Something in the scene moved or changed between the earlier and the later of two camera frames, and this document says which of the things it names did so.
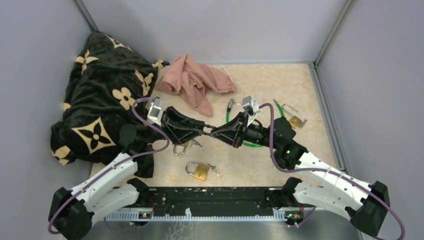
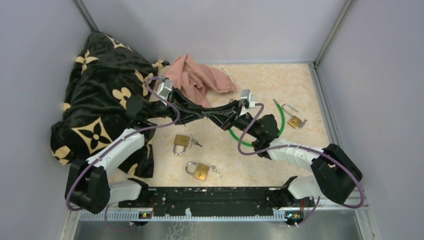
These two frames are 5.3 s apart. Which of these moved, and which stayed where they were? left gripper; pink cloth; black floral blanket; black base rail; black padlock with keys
Moved: black padlock with keys; left gripper
Stayed: black base rail; black floral blanket; pink cloth
